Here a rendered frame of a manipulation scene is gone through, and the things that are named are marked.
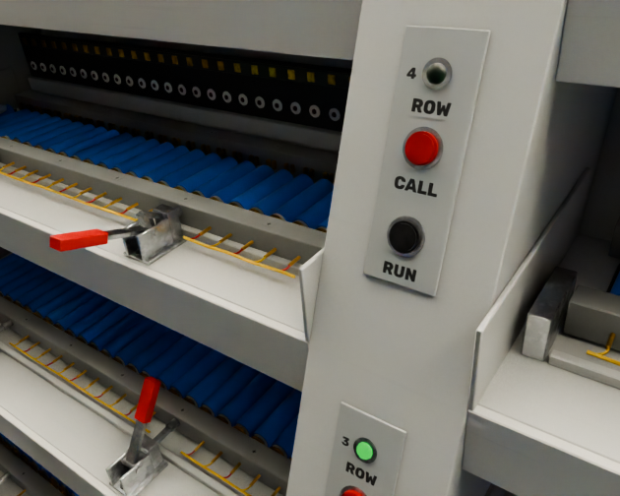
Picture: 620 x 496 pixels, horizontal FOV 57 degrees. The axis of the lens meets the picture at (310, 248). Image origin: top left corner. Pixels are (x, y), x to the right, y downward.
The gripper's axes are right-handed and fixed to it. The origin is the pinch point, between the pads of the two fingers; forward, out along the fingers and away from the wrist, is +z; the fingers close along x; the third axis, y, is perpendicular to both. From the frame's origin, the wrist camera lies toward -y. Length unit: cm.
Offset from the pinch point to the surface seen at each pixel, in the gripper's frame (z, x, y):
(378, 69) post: -8, -53, 9
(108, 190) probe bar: -3.7, -27.2, -3.1
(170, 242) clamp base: -5.4, -36.9, -4.9
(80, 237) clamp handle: -12.6, -36.5, -3.6
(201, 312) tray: -7.9, -42.9, -7.7
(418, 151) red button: -9, -57, 5
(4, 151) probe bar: -3.9, -11.2, -2.5
